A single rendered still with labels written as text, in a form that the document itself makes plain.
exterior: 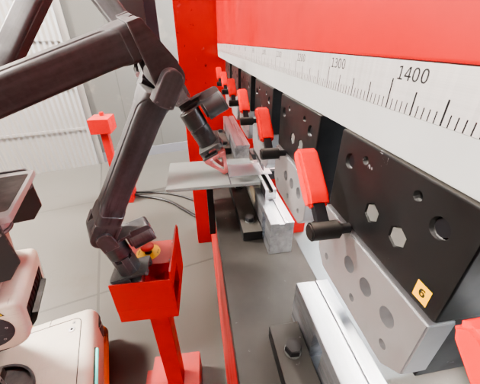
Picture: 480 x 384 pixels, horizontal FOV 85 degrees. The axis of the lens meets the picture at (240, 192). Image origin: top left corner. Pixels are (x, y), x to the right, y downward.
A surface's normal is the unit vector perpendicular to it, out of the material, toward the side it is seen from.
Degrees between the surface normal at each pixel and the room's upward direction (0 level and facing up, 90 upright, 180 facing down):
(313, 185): 39
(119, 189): 99
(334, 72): 90
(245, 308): 0
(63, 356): 0
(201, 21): 90
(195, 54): 90
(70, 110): 90
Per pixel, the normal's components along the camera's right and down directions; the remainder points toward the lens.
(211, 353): 0.00, -0.87
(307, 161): 0.10, -0.36
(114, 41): 0.33, 0.62
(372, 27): -0.99, 0.08
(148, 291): 0.12, 0.50
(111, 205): 0.54, 0.46
